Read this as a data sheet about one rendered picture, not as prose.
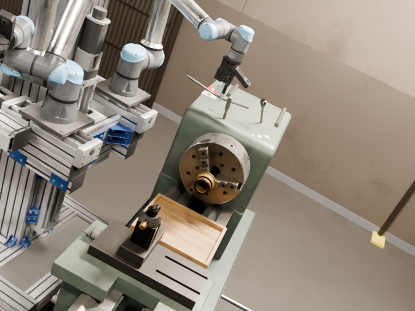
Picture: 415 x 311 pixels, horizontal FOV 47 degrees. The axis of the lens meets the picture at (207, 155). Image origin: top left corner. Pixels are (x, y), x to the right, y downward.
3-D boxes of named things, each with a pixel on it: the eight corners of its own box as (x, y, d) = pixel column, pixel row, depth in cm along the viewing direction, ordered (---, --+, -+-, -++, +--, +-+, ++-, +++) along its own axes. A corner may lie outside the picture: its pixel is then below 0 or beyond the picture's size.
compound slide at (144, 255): (139, 226, 190) (143, 216, 188) (162, 238, 189) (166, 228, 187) (115, 255, 172) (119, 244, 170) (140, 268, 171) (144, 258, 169)
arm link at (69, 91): (73, 104, 192) (81, 74, 185) (40, 92, 190) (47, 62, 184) (81, 93, 202) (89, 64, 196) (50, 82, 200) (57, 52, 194)
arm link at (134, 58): (110, 68, 236) (118, 42, 229) (128, 65, 247) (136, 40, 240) (129, 79, 232) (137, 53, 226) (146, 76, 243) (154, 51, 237)
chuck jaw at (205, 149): (206, 165, 225) (201, 141, 221) (216, 164, 223) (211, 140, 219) (199, 174, 215) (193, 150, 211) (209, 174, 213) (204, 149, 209)
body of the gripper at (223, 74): (217, 75, 232) (226, 52, 227) (233, 83, 231) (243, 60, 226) (213, 79, 225) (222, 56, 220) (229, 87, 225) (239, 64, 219)
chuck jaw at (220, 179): (220, 169, 223) (244, 179, 222) (217, 178, 226) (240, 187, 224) (213, 179, 214) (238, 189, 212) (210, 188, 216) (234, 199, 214)
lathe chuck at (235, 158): (174, 169, 238) (206, 121, 223) (225, 207, 237) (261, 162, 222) (167, 176, 230) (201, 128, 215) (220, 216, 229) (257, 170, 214)
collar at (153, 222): (143, 209, 175) (146, 203, 174) (163, 219, 174) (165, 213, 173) (134, 220, 168) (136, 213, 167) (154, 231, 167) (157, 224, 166)
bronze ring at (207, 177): (202, 165, 216) (196, 173, 208) (220, 174, 215) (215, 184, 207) (194, 181, 220) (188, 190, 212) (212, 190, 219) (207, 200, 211)
